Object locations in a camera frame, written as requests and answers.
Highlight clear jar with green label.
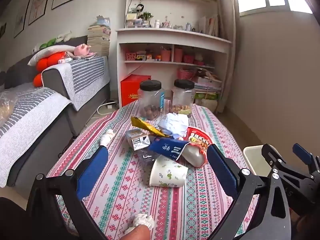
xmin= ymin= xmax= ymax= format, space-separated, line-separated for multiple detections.
xmin=171 ymin=79 xmax=196 ymax=117

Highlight green tissue package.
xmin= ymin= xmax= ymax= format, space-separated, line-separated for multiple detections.
xmin=195 ymin=92 xmax=218 ymax=100

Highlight white cable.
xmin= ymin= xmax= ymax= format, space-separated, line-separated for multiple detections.
xmin=97 ymin=102 xmax=110 ymax=116

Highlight clear plastic bag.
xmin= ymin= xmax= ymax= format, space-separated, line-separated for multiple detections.
xmin=0 ymin=90 xmax=18 ymax=128

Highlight framed pink wall poster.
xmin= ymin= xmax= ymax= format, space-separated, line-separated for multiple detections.
xmin=28 ymin=0 xmax=54 ymax=26

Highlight white paper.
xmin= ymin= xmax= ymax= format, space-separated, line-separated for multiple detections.
xmin=157 ymin=113 xmax=190 ymax=138

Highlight light blue tissue box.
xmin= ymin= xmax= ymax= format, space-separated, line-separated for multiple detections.
xmin=96 ymin=16 xmax=111 ymax=28

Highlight small grey drink carton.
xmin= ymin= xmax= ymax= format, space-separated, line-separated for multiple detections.
xmin=125 ymin=129 xmax=151 ymax=151

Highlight yellow snack wrapper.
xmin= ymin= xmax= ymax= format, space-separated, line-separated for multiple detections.
xmin=131 ymin=117 xmax=170 ymax=137

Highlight tall stack of books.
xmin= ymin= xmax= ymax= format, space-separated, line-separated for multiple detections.
xmin=87 ymin=25 xmax=111 ymax=57

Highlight white bookshelf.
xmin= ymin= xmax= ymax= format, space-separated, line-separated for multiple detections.
xmin=115 ymin=0 xmax=237 ymax=113

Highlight grey sofa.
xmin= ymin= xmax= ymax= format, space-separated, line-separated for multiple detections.
xmin=0 ymin=36 xmax=110 ymax=188

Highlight beige curtain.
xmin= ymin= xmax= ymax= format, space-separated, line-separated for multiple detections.
xmin=215 ymin=0 xmax=240 ymax=113

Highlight white sack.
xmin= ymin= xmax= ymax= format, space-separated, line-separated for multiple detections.
xmin=200 ymin=99 xmax=218 ymax=113

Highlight clear jar with blue label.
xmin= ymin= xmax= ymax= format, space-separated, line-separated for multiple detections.
xmin=137 ymin=80 xmax=165 ymax=120

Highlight white pillow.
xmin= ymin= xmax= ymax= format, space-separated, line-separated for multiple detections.
xmin=27 ymin=44 xmax=75 ymax=67

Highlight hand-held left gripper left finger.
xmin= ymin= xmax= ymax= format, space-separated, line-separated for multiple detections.
xmin=25 ymin=145 xmax=109 ymax=240

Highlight red cardboard box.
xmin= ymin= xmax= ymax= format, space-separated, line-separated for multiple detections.
xmin=120 ymin=74 xmax=152 ymax=108

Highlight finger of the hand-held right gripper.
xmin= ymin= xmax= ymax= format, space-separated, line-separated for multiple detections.
xmin=261 ymin=144 xmax=287 ymax=173
xmin=292 ymin=144 xmax=320 ymax=175

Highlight long white plush toy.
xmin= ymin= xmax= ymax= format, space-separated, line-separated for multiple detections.
xmin=55 ymin=31 xmax=72 ymax=43

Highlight striped seat blanket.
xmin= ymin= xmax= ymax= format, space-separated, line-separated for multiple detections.
xmin=0 ymin=87 xmax=73 ymax=188

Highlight orange plush toy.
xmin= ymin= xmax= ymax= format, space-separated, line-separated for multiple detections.
xmin=33 ymin=51 xmax=67 ymax=88

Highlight red green patterned tablecloth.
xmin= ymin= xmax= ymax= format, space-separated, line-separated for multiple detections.
xmin=46 ymin=102 xmax=258 ymax=240

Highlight white printed paper cup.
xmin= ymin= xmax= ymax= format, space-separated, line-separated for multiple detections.
xmin=149 ymin=154 xmax=188 ymax=188

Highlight red instant noodle package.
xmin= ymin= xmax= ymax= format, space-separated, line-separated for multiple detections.
xmin=181 ymin=127 xmax=220 ymax=168

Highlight pink plush pig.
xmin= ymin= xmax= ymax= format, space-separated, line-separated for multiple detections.
xmin=73 ymin=43 xmax=98 ymax=57

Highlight green plush toy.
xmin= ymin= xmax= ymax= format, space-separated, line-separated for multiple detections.
xmin=39 ymin=38 xmax=58 ymax=50

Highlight leaning white books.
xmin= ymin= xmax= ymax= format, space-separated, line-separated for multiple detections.
xmin=199 ymin=15 xmax=219 ymax=37

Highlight tied stack of papers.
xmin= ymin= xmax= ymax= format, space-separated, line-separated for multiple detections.
xmin=194 ymin=67 xmax=223 ymax=93

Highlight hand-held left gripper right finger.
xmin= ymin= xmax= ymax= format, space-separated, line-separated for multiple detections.
xmin=207 ymin=144 xmax=293 ymax=240

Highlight white tissue wad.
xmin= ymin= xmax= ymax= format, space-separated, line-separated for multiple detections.
xmin=99 ymin=129 xmax=115 ymax=147
xmin=125 ymin=214 xmax=155 ymax=234

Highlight narrow framed wall poster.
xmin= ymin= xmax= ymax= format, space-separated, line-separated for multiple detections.
xmin=14 ymin=0 xmax=30 ymax=38

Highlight pink pen holder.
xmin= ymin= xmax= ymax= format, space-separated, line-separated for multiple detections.
xmin=160 ymin=49 xmax=172 ymax=62

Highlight white trash bin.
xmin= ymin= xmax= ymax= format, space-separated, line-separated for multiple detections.
xmin=242 ymin=145 xmax=273 ymax=178

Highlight striped armrest blanket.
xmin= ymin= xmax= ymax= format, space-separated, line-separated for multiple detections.
xmin=41 ymin=55 xmax=110 ymax=112

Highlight hanging pink basket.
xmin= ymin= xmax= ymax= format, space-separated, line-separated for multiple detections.
xmin=177 ymin=69 xmax=195 ymax=80

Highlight crushed clear plastic bottle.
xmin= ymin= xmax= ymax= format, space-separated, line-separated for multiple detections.
xmin=137 ymin=147 xmax=160 ymax=167

